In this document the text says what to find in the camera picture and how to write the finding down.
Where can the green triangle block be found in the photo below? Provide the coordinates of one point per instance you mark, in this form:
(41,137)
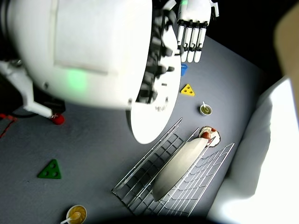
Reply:
(51,173)

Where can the white plate with single leaf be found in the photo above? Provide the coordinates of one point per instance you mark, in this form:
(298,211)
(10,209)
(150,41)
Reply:
(177,168)

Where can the tiny white spoon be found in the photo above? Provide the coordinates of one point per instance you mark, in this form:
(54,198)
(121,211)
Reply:
(204,105)

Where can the small white bowl green filling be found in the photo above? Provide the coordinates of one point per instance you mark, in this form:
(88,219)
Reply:
(206,113)

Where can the red cylinder block white cross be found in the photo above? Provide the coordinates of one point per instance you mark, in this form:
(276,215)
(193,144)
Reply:
(59,120)

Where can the toy cupcake with strawberries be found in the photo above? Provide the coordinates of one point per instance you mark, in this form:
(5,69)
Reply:
(213,137)

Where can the beige panel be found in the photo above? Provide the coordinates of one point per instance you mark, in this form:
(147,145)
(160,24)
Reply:
(289,42)

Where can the white sheet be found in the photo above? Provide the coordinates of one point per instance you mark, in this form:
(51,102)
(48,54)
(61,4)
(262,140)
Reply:
(268,151)

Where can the blue hexagonal block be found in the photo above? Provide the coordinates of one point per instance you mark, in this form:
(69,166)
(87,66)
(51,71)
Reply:
(184,70)

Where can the yellow triangle block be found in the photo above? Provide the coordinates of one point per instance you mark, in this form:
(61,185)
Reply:
(188,91)

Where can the white bowl yellow soup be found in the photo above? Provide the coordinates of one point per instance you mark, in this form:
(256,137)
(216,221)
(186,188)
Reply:
(80,210)

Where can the white soup spoon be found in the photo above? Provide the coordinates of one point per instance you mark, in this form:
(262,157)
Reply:
(72,217)

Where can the grey table cloth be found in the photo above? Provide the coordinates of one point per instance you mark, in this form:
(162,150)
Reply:
(93,151)

